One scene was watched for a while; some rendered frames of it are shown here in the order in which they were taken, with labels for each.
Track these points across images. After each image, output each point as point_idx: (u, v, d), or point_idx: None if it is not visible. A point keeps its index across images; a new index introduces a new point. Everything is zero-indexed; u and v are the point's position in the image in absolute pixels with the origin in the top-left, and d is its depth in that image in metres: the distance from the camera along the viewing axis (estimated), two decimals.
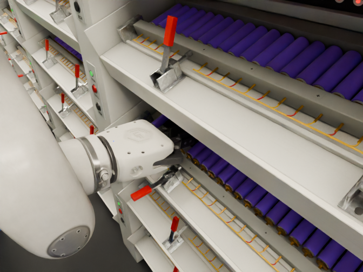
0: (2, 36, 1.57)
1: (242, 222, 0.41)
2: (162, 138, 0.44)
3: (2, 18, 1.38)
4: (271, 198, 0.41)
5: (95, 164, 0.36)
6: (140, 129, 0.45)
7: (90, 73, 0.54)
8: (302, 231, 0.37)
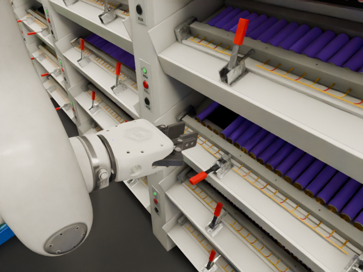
0: (24, 36, 1.62)
1: (295, 202, 0.46)
2: (162, 138, 0.44)
3: (27, 19, 1.43)
4: (321, 181, 0.46)
5: (94, 163, 0.37)
6: (140, 128, 0.45)
7: (143, 70, 0.59)
8: (353, 208, 0.42)
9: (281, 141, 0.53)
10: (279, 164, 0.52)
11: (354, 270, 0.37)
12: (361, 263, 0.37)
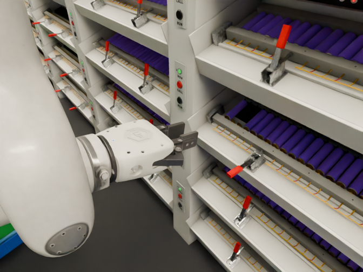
0: (40, 38, 1.66)
1: (328, 193, 0.50)
2: (162, 138, 0.44)
3: (45, 20, 1.47)
4: (351, 173, 0.50)
5: (95, 164, 0.36)
6: (140, 128, 0.45)
7: (179, 71, 0.63)
8: None
9: (310, 137, 0.57)
10: (309, 159, 0.56)
11: None
12: None
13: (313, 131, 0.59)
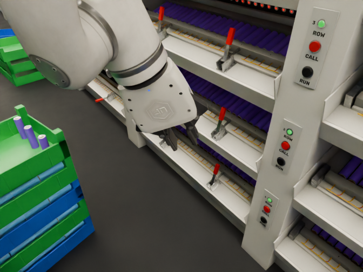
0: None
1: None
2: (152, 128, 0.45)
3: None
4: None
5: (110, 73, 0.37)
6: (172, 113, 0.43)
7: (321, 24, 0.41)
8: None
9: None
10: None
11: None
12: None
13: None
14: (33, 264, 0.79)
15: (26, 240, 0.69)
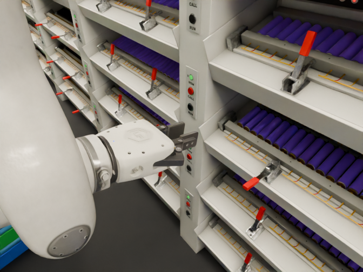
0: (42, 39, 1.63)
1: (351, 208, 0.47)
2: (162, 138, 0.44)
3: (48, 22, 1.44)
4: None
5: (96, 164, 0.36)
6: (140, 129, 0.45)
7: (190, 77, 0.60)
8: None
9: (330, 147, 0.54)
10: (329, 170, 0.53)
11: None
12: None
13: (331, 140, 0.56)
14: None
15: (3, 229, 0.89)
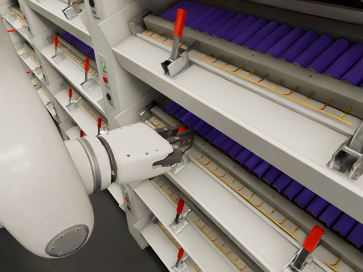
0: (8, 34, 1.61)
1: (252, 189, 0.45)
2: None
3: (9, 16, 1.42)
4: (276, 169, 0.45)
5: None
6: None
7: (101, 65, 0.58)
8: (305, 196, 0.41)
9: None
10: (234, 160, 0.51)
11: (295, 263, 0.36)
12: None
13: None
14: None
15: None
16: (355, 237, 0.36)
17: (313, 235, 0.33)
